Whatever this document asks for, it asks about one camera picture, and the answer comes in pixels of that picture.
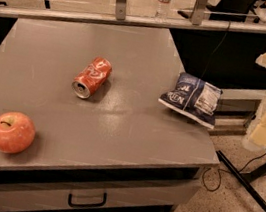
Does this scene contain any black drawer handle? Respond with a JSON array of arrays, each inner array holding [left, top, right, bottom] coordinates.
[[67, 192, 107, 209]]

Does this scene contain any red apple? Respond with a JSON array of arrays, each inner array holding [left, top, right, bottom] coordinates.
[[0, 112, 36, 154]]

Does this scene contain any grey side shelf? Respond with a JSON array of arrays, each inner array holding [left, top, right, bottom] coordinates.
[[209, 88, 266, 136]]

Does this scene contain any black cable on floor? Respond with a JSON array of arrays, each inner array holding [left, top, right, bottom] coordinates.
[[199, 124, 266, 201]]

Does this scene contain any black floor stand base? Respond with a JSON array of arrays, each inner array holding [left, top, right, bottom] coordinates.
[[216, 151, 266, 212]]

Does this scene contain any crushed red soda can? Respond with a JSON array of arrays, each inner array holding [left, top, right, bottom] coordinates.
[[72, 57, 112, 99]]

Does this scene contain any clear plastic water bottle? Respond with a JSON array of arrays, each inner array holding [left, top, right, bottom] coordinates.
[[155, 0, 171, 20]]

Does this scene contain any blue chip bag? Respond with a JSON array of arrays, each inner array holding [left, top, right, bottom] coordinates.
[[158, 72, 222, 129]]

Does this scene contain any metal railing frame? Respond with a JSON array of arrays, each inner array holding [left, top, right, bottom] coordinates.
[[0, 0, 266, 34]]

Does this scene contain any grey drawer front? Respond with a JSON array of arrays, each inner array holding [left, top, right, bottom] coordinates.
[[0, 180, 200, 212]]

